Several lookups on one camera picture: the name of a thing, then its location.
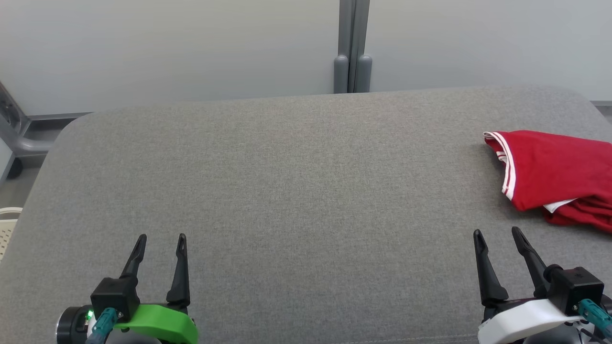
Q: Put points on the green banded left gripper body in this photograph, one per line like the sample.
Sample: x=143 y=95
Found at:
x=165 y=322

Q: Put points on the white plastic laundry basket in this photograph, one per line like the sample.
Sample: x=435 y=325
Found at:
x=8 y=229

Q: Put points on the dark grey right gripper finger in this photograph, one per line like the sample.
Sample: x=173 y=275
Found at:
x=490 y=277
x=533 y=267

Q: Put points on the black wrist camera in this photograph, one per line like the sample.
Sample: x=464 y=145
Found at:
x=114 y=295
x=576 y=289

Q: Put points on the grey slanted partition frame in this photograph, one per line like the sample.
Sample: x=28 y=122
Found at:
x=24 y=141

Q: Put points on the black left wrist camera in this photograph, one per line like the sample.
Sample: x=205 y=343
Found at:
x=114 y=295

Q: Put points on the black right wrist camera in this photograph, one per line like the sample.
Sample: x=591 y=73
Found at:
x=576 y=289

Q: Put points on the grey double partition post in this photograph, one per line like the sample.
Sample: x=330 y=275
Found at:
x=353 y=48

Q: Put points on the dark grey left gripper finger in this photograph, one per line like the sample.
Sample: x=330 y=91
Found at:
x=135 y=260
x=180 y=282

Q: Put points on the black caster wheel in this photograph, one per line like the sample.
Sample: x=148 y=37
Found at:
x=14 y=169

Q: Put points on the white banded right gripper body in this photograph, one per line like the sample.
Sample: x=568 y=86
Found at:
x=521 y=317

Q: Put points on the red white basketball jersey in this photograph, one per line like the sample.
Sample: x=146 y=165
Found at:
x=554 y=172

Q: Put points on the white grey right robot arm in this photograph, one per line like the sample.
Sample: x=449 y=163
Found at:
x=564 y=337

